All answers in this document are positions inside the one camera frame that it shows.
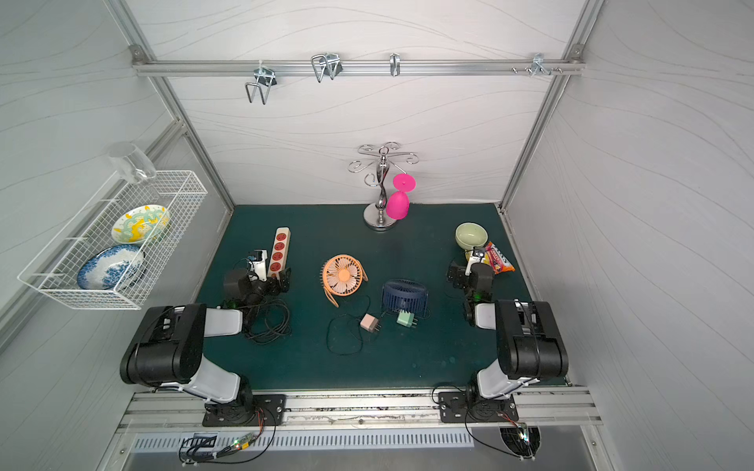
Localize yellow green patterned plate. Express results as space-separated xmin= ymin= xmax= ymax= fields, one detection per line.
xmin=111 ymin=204 xmax=171 ymax=245

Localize green usb power adapter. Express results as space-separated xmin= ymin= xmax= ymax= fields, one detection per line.
xmin=397 ymin=310 xmax=416 ymax=328

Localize black orange fan cable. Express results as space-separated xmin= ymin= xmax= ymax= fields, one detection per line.
xmin=326 ymin=293 xmax=373 ymax=357

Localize chrome cup holder stand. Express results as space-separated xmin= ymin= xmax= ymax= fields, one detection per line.
xmin=348 ymin=141 xmax=419 ymax=232

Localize clear glass cup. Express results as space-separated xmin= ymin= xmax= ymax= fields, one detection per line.
xmin=108 ymin=141 xmax=157 ymax=184

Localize metal hook far left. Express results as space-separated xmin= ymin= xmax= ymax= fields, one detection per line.
xmin=245 ymin=62 xmax=277 ymax=105

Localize white wire basket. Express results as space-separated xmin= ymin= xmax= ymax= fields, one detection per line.
xmin=18 ymin=170 xmax=207 ymax=310

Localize aluminium top rail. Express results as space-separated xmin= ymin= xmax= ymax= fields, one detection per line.
xmin=133 ymin=58 xmax=586 ymax=79

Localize black power strip cord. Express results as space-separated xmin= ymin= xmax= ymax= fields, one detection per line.
xmin=240 ymin=293 xmax=294 ymax=345

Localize pink usb power adapter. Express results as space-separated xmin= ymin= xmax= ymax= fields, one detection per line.
xmin=359 ymin=313 xmax=380 ymax=334

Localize pink plastic goblet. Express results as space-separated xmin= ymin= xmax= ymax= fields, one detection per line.
xmin=386 ymin=174 xmax=416 ymax=220

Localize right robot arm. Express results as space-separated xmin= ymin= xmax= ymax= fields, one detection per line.
xmin=447 ymin=262 xmax=569 ymax=420

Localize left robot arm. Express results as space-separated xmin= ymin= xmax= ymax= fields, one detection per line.
xmin=120 ymin=268 xmax=292 ymax=427

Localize green ceramic bowl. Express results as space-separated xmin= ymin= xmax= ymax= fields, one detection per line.
xmin=455 ymin=222 xmax=488 ymax=251

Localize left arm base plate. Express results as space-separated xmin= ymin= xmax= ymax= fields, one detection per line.
xmin=201 ymin=394 xmax=287 ymax=428

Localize orange desk fan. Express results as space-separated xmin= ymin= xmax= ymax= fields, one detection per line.
xmin=321 ymin=254 xmax=368 ymax=307

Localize blue white patterned plate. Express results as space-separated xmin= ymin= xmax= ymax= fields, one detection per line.
xmin=77 ymin=245 xmax=146 ymax=290

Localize colourful snack bag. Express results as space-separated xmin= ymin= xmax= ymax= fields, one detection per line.
xmin=483 ymin=241 xmax=516 ymax=275

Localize navy blue desk fan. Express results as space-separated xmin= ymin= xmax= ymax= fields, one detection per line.
xmin=381 ymin=279 xmax=429 ymax=314

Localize beige power strip red sockets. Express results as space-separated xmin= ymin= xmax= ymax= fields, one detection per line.
xmin=267 ymin=227 xmax=291 ymax=278

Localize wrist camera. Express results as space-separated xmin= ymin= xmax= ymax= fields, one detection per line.
xmin=465 ymin=246 xmax=486 ymax=276
xmin=247 ymin=249 xmax=268 ymax=282

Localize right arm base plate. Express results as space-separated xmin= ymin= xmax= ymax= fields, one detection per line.
xmin=437 ymin=391 xmax=520 ymax=425

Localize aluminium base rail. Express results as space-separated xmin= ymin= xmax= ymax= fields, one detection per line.
xmin=116 ymin=387 xmax=603 ymax=434

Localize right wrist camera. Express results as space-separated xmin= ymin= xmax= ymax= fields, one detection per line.
xmin=465 ymin=246 xmax=486 ymax=276

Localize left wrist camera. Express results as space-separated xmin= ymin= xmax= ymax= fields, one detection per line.
xmin=247 ymin=249 xmax=268 ymax=282

